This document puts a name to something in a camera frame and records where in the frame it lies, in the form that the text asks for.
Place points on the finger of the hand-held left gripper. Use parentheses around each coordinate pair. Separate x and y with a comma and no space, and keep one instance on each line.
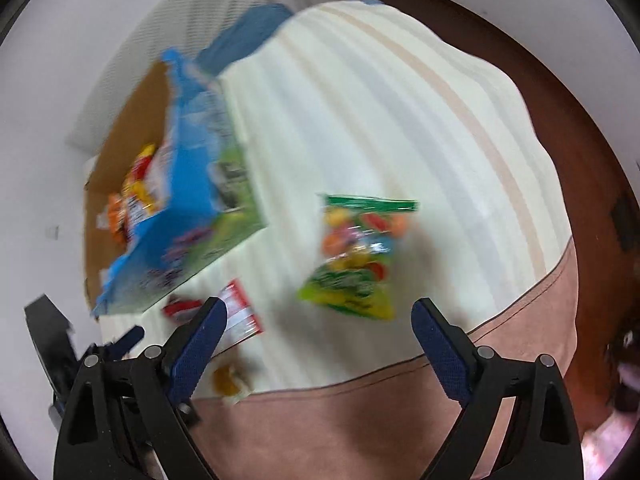
(127,338)

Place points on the yellow red instant noodle packet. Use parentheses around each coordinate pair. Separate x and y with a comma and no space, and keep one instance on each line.
(145,180)

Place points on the cat print striped blanket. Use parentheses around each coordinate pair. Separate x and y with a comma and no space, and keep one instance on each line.
(375,110)

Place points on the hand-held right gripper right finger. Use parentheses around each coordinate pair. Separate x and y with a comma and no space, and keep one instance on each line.
(442,350)

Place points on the clear yellow pastry packet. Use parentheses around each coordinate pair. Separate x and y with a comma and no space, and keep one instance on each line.
(227,380)

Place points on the blue bed sheet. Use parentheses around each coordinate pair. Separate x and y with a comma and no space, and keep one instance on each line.
(240,42)

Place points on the small red snack packet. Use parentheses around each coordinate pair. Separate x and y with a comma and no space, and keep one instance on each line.
(177,308)

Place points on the orange snack packet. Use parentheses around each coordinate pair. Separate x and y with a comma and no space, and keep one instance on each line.
(114,215)

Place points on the green yellow candy packet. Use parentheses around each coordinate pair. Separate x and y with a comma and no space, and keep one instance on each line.
(355,270)

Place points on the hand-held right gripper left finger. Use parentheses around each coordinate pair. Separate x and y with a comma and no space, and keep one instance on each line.
(197,350)

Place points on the pink brown fuzzy cloth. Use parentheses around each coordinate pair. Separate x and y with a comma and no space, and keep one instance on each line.
(625,390)

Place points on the white red label snack packet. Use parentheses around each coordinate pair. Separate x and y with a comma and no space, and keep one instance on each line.
(241,310)

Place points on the printed blue cardboard box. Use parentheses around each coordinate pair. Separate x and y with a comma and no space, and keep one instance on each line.
(200,200)

